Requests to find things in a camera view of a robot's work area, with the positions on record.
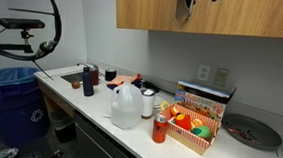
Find wooden base cabinet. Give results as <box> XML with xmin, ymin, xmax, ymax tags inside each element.
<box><xmin>35</xmin><ymin>80</ymin><xmax>79</xmax><ymax>119</ymax></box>

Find black elongated device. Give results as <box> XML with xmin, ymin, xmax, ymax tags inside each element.
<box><xmin>141</xmin><ymin>80</ymin><xmax>164</xmax><ymax>94</ymax></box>

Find black small cup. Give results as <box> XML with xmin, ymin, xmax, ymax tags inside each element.
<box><xmin>103</xmin><ymin>66</ymin><xmax>118</xmax><ymax>82</ymax></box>

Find blue play food box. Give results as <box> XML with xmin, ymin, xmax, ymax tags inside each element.
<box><xmin>173</xmin><ymin>78</ymin><xmax>238</xmax><ymax>125</ymax></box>

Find yellow tape roll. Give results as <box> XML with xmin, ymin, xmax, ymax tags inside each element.
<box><xmin>158</xmin><ymin>99</ymin><xmax>171</xmax><ymax>113</ymax></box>

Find white cylindrical container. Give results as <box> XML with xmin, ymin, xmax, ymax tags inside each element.
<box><xmin>139</xmin><ymin>87</ymin><xmax>157</xmax><ymax>120</ymax></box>

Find orange slice toy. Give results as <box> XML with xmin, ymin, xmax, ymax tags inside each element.
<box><xmin>191</xmin><ymin>118</ymin><xmax>204</xmax><ymax>127</ymax></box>
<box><xmin>169</xmin><ymin>105</ymin><xmax>182</xmax><ymax>118</ymax></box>

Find navy blue cloth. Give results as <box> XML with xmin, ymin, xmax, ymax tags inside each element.
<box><xmin>106</xmin><ymin>77</ymin><xmax>144</xmax><ymax>93</ymax></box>

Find dark red bottle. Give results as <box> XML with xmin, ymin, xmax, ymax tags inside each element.
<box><xmin>88</xmin><ymin>64</ymin><xmax>101</xmax><ymax>87</ymax></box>

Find silver faucet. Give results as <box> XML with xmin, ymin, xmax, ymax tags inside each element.
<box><xmin>76</xmin><ymin>61</ymin><xmax>96</xmax><ymax>71</ymax></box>

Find red orange toy food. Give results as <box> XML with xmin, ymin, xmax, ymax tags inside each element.
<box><xmin>173</xmin><ymin>112</ymin><xmax>193</xmax><ymax>132</ymax></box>

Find translucent plastic gallon jug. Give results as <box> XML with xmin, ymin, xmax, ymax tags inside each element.
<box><xmin>108</xmin><ymin>79</ymin><xmax>145</xmax><ymax>132</ymax></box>

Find dark blue bottle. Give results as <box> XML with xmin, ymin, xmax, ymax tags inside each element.
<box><xmin>80</xmin><ymin>66</ymin><xmax>97</xmax><ymax>98</ymax></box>

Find green toy ball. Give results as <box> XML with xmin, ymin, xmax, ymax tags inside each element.
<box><xmin>190</xmin><ymin>124</ymin><xmax>213</xmax><ymax>141</ymax></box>

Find red soda can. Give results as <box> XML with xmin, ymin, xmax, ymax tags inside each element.
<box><xmin>151</xmin><ymin>114</ymin><xmax>169</xmax><ymax>145</ymax></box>

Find small brown stick pieces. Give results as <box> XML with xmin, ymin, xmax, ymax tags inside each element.
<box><xmin>226</xmin><ymin>123</ymin><xmax>262</xmax><ymax>145</ymax></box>

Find steel sink basin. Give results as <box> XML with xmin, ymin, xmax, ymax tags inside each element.
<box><xmin>59</xmin><ymin>69</ymin><xmax>84</xmax><ymax>85</ymax></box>

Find small brown cup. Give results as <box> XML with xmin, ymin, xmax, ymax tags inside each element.
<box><xmin>71</xmin><ymin>80</ymin><xmax>82</xmax><ymax>90</ymax></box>

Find dark grey plate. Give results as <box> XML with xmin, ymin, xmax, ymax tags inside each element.
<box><xmin>220</xmin><ymin>112</ymin><xmax>283</xmax><ymax>153</ymax></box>

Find red checkered cardboard tray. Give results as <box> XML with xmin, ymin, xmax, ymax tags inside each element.
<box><xmin>163</xmin><ymin>103</ymin><xmax>222</xmax><ymax>158</ymax></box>

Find black dishwasher front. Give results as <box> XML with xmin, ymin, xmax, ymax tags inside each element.
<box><xmin>70</xmin><ymin>109</ymin><xmax>143</xmax><ymax>158</ymax></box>

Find small black waste bin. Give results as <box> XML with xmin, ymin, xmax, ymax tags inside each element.
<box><xmin>48</xmin><ymin>108</ymin><xmax>79</xmax><ymax>145</ymax></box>

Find blue recycling bin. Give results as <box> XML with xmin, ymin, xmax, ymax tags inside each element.
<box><xmin>0</xmin><ymin>64</ymin><xmax>55</xmax><ymax>151</ymax></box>

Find white wall power outlet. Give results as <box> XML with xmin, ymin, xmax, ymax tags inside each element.
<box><xmin>197</xmin><ymin>63</ymin><xmax>212</xmax><ymax>83</ymax></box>

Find beige wall switch plate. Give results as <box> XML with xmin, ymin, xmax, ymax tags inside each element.
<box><xmin>213</xmin><ymin>66</ymin><xmax>230</xmax><ymax>88</ymax></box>

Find thick black robot cable bundle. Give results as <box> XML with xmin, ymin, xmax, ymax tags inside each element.
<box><xmin>0</xmin><ymin>0</ymin><xmax>65</xmax><ymax>65</ymax></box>

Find black stereo camera bar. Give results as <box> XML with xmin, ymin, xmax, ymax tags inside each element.
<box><xmin>0</xmin><ymin>16</ymin><xmax>46</xmax><ymax>32</ymax></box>

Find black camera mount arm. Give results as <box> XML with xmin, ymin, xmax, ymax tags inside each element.
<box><xmin>0</xmin><ymin>27</ymin><xmax>37</xmax><ymax>54</ymax></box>

